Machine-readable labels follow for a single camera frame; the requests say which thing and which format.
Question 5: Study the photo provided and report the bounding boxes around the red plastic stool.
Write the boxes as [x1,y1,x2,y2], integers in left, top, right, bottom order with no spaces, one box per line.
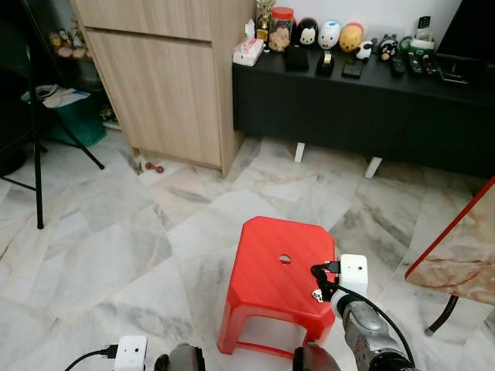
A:
[217,216,339,360]

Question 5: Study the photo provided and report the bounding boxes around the grey right robot leg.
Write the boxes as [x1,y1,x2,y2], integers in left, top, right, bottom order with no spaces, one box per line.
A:
[292,342,342,371]

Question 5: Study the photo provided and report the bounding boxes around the black table leg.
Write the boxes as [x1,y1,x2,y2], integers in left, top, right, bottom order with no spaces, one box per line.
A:
[425,294,462,335]

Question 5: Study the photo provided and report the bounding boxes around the marble table top red edge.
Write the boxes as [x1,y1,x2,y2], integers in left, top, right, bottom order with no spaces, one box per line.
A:
[405,178,495,307]

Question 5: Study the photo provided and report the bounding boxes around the black TV console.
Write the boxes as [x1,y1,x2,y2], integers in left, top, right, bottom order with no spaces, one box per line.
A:
[232,48,495,180]

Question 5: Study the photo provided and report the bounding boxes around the small black case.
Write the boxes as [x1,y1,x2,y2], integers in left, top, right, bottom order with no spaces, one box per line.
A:
[341,59,365,80]

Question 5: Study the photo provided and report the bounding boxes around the black wallet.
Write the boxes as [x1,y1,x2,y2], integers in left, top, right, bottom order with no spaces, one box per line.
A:
[284,44,311,73]

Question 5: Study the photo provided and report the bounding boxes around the black remote control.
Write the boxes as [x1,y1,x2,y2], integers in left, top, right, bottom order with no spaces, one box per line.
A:
[390,55,408,77]
[408,53,425,76]
[423,56,442,78]

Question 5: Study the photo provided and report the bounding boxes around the small white dog figure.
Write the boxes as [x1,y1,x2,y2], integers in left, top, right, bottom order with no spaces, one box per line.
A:
[357,39,374,62]

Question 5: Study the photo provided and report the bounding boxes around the black white animal figure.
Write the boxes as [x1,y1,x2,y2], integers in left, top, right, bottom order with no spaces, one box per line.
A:
[377,34,400,62]

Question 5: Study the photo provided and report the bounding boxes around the pink white tissue pack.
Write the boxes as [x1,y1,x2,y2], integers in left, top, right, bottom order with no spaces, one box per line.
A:
[233,37,266,67]

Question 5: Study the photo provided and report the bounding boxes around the yellow egg toy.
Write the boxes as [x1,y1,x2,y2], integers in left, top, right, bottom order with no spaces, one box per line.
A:
[339,22,365,54]

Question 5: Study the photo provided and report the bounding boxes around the white egg toy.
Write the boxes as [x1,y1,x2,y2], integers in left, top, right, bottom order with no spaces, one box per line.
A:
[318,20,342,51]

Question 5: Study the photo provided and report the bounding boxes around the black mouse egg toy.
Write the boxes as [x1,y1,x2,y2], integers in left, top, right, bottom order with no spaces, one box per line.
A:
[295,17,320,48]

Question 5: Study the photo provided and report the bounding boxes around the green mug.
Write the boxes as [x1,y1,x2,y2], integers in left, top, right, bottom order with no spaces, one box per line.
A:
[399,34,435,56]

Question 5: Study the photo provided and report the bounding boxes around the light wooden cabinet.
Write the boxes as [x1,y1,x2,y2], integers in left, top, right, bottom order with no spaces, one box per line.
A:
[71,0,256,178]

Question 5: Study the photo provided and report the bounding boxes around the glass jar red lid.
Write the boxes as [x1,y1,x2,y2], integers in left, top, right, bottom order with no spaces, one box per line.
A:
[268,7,296,53]

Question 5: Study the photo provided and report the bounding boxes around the gold trophy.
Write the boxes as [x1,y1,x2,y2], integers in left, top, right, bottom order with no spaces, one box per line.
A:
[255,0,276,42]

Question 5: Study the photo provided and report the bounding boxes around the black keypad handset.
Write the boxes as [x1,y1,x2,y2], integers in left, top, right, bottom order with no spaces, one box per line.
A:
[415,15,432,41]

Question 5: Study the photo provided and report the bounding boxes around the black television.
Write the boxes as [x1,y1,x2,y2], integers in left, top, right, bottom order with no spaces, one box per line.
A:
[435,0,495,69]

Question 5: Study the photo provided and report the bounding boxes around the green storage bin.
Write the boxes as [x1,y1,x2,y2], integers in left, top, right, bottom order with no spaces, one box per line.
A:
[23,87,108,148]

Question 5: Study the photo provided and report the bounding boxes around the black tripod stand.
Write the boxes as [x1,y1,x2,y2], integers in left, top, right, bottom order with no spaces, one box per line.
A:
[0,0,106,230]

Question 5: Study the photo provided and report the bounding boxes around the white cloth pile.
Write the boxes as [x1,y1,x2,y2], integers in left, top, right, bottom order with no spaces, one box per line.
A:
[22,83,92,108]

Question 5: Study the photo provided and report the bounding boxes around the dark shelf with figurines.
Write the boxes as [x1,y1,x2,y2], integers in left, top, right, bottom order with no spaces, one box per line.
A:
[43,0,101,124]

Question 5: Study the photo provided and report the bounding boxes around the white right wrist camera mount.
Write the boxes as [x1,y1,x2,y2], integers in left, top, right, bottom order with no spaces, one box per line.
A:
[338,254,370,301]

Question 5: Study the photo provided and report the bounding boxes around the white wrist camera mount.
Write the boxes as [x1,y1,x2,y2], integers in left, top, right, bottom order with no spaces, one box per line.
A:
[114,335,149,371]
[338,254,370,301]

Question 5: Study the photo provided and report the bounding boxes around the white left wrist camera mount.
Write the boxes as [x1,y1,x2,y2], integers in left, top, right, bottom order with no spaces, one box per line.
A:
[114,335,149,371]

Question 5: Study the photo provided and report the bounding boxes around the flat black frame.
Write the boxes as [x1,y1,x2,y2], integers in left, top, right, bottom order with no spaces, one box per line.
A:
[440,65,469,85]

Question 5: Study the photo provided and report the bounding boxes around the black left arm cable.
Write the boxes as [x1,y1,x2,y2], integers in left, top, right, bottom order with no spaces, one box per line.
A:
[64,345,118,371]

